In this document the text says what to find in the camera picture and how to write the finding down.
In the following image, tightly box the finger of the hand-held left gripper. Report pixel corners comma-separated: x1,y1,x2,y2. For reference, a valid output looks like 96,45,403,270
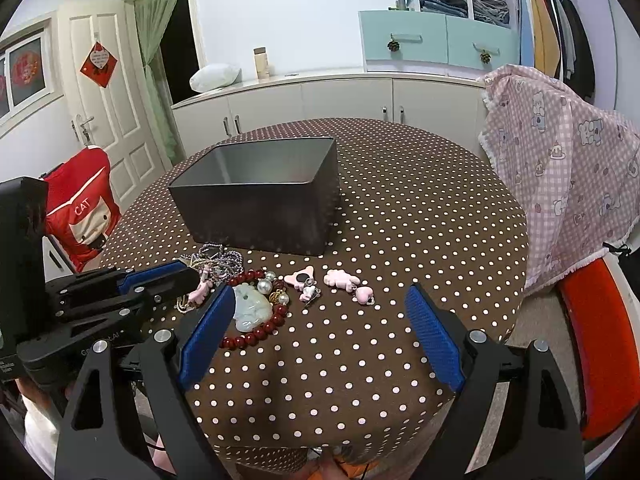
47,261,188,306
55,266,200,333

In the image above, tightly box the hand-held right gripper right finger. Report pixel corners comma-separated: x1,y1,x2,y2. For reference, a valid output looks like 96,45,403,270
404,282,586,480

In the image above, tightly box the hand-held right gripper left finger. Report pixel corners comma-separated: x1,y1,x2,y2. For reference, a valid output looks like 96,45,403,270
54,284,237,480

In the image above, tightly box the pink bow charm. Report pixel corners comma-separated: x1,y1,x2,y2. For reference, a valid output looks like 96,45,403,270
191,280,219,305

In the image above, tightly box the pale jade pendant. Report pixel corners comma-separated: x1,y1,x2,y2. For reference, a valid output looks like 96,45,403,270
232,284,273,333

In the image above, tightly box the red bead bracelet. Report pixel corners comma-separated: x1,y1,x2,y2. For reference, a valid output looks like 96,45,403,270
219,269,290,352

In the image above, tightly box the silver bead chain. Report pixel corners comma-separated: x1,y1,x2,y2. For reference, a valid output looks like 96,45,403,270
187,244,245,281

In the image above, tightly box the pearl bead bracelet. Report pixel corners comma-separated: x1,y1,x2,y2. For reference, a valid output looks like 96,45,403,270
256,271,291,306

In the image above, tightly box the pink triangle keychain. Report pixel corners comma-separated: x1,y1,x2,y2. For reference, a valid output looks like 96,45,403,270
284,266,322,305

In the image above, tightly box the pink bear heart keychain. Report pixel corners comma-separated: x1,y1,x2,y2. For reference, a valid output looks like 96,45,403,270
323,269,376,306

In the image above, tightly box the grey metal tin box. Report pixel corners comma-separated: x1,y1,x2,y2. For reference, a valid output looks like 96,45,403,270
168,136,342,257

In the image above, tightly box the person's left forearm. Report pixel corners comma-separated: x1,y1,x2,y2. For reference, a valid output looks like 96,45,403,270
20,397,63,476

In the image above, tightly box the red printed chair cover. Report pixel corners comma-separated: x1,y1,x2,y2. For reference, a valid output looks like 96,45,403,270
40,147,123,273

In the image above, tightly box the brown polka dot tablecloth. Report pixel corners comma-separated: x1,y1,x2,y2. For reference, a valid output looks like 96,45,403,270
97,117,531,476

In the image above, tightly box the white panel door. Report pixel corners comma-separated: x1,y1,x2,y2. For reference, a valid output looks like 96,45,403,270
57,0,173,201

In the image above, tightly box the orange plastic chair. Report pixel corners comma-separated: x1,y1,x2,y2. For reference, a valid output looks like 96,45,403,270
556,255,640,466

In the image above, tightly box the window with red paper cutouts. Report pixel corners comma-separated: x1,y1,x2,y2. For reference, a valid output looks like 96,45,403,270
0,17,53,136

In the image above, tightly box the red diamond door decoration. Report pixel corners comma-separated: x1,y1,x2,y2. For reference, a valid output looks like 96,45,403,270
80,42,120,89

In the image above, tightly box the white pillow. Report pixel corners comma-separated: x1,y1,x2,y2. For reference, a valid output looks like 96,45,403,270
189,63,242,93

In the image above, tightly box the green curtain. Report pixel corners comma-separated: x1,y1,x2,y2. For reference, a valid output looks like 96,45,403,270
134,0,187,168

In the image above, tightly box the pink checkered printed blanket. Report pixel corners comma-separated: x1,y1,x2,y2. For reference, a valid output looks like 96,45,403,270
477,64,640,293

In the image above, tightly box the white sideboard cabinet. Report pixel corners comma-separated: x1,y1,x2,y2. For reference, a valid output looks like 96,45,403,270
171,70,496,167

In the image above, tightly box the teal drawer unit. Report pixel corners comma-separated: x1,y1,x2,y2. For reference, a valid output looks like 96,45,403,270
358,10,521,78

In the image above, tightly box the row of hanging clothes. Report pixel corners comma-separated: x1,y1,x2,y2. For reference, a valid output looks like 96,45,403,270
512,0,598,98

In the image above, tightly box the folded grey clothes stack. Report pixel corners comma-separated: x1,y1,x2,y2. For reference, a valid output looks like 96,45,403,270
472,0,511,25

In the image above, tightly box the folded blue jeans stack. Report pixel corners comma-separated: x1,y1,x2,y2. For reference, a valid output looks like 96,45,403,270
419,0,468,17

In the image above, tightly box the silver door handle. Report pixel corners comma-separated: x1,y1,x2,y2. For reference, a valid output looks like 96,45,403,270
72,114,96,143

